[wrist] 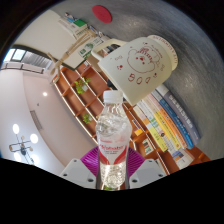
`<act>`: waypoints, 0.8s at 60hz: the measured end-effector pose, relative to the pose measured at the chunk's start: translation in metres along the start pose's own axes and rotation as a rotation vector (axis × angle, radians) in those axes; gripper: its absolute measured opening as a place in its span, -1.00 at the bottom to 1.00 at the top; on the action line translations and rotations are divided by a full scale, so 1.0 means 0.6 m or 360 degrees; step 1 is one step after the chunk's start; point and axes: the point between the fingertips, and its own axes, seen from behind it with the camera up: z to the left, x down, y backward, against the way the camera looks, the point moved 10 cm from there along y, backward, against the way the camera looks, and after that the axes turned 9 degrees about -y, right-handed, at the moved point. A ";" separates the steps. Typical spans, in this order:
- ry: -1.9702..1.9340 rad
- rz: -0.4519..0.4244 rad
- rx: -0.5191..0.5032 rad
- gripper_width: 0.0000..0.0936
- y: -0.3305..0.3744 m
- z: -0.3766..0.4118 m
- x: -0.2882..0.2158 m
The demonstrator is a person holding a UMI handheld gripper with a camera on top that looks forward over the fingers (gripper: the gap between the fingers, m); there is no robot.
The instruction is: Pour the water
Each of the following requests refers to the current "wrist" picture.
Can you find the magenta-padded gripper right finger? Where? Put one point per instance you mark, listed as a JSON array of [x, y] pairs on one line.
[[146, 171]]

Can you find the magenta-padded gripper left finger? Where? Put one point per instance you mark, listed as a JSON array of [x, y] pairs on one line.
[[76, 171]]

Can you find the clear plastic water bottle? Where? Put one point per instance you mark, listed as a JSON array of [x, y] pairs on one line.
[[113, 150]]

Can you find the stack of colourful books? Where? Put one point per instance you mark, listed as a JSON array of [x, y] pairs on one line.
[[170, 126]]

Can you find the branched ceiling lamp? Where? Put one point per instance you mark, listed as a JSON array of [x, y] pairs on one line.
[[23, 146]]

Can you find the wooden shelf unit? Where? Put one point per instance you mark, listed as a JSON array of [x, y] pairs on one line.
[[83, 100]]

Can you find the cream mug with red print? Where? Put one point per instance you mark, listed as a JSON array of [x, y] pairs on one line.
[[140, 70]]

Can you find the grey curtain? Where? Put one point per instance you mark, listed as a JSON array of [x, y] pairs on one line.
[[36, 60]]

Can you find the wooden artist mannequin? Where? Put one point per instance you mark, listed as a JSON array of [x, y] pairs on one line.
[[71, 50]]

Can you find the green and white carton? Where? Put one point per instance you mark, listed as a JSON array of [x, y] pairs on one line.
[[86, 50]]

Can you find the window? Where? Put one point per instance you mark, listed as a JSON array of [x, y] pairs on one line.
[[13, 55]]

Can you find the small green and white box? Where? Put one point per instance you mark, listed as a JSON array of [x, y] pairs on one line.
[[80, 23]]

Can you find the flat round red coaster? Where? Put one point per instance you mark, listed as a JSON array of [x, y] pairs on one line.
[[102, 14]]

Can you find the black ceiling track rail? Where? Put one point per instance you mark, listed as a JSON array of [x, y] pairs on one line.
[[20, 68]]

